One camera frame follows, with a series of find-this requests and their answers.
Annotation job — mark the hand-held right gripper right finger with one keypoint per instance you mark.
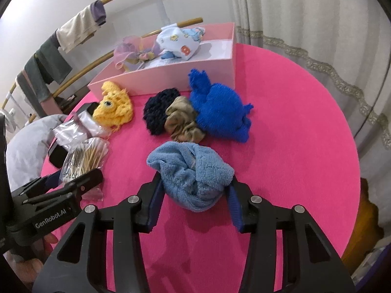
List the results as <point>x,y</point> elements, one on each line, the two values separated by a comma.
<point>235,209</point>

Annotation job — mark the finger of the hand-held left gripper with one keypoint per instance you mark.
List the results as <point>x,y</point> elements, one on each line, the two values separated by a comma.
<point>87,180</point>
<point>49,180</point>

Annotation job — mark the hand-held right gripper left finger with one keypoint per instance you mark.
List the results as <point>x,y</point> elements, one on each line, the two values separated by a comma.
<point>154,203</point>

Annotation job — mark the bag of cotton swabs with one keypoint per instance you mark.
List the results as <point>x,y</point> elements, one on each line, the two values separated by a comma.
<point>85,155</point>

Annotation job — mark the black case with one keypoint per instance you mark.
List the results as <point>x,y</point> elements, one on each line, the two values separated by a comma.
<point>58,157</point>

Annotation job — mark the clear plastic bag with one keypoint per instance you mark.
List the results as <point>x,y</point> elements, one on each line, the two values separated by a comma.
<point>73,129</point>

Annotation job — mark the yellow crochet cloth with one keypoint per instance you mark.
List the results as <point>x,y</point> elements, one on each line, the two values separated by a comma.
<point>114,110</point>

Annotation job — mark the olive satin scrunchie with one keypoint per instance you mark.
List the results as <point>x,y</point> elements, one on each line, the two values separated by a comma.
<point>180,122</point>

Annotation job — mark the navy crochet scrunchie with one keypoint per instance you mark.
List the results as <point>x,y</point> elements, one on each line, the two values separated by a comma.
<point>157,111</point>

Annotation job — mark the royal blue knit cloth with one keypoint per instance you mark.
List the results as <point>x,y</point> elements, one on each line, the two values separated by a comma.
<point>220,110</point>

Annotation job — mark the pink cardboard box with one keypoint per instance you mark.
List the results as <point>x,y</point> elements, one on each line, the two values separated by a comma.
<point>158,79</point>

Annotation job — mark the person's left hand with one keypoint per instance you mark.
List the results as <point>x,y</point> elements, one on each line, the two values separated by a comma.
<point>29,268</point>

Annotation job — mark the grey pillow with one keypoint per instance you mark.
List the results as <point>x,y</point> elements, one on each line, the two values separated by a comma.
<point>27,149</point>

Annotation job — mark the small white fan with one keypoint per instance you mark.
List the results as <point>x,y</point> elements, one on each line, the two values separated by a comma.
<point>7,122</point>

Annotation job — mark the pink round tablecloth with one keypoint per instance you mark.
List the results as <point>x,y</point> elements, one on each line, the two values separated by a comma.
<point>290,158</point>

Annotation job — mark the dark brown furniture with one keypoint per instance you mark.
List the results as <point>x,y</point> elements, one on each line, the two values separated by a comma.
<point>71,99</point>

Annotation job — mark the grey and pink garment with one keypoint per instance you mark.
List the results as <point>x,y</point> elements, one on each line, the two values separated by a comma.
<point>33,94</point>

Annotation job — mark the dark green garment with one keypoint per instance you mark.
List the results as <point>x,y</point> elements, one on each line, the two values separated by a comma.
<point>49,61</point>

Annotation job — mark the mustard yellow cushion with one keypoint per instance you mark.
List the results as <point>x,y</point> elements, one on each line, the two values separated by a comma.
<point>363,219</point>

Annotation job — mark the cream garment with purple cuff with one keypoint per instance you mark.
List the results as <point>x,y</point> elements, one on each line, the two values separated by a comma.
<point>76,33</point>

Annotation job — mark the small blue baby sock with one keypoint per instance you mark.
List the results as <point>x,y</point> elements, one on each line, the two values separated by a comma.
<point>167,55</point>

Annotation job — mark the white printed baby hat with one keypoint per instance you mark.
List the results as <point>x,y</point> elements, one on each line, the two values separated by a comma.
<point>174,41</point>

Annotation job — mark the wooden clothes drying rack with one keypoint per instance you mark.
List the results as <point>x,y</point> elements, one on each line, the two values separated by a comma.
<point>160,3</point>

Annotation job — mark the beige lace-trimmed curtain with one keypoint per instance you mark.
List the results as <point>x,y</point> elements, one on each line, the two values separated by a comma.
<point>305,15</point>

